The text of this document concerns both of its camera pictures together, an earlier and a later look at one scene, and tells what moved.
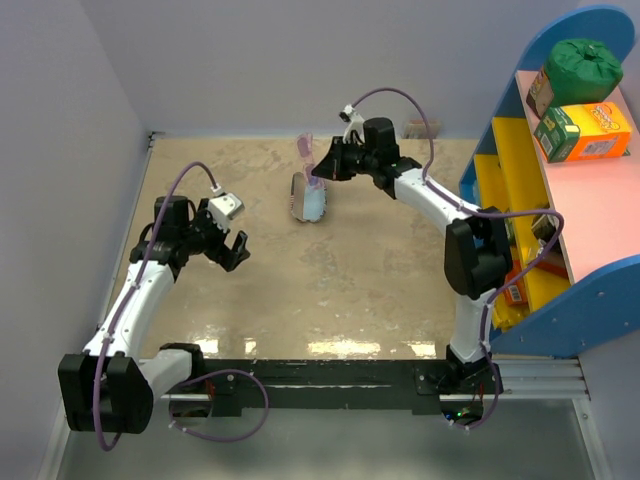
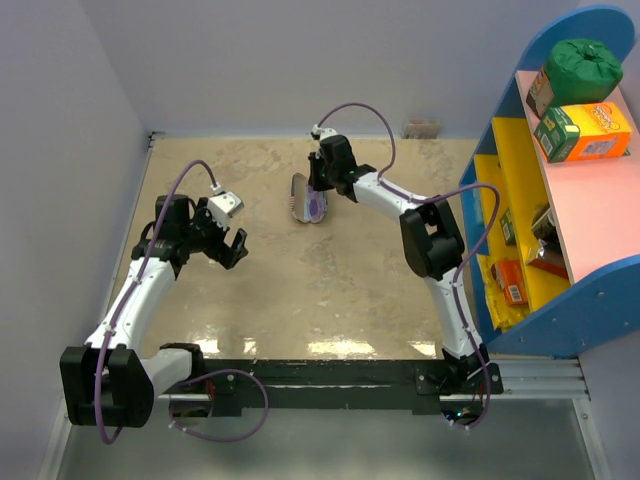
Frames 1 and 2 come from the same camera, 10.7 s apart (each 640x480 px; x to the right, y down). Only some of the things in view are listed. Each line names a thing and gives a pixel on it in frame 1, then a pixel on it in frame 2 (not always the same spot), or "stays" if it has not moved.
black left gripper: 227,257 stays
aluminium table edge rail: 126,229 stays
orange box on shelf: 516,293 stays
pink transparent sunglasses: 304,144 to 315,205
